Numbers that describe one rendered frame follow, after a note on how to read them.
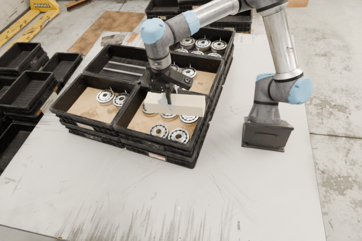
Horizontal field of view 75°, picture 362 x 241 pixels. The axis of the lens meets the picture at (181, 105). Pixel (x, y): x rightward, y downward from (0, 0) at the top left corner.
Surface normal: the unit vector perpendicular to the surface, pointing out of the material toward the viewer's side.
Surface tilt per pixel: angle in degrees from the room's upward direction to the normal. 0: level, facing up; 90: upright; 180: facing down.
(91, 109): 0
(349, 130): 0
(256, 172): 0
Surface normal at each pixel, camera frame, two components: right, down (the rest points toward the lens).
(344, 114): -0.11, -0.65
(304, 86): 0.45, 0.25
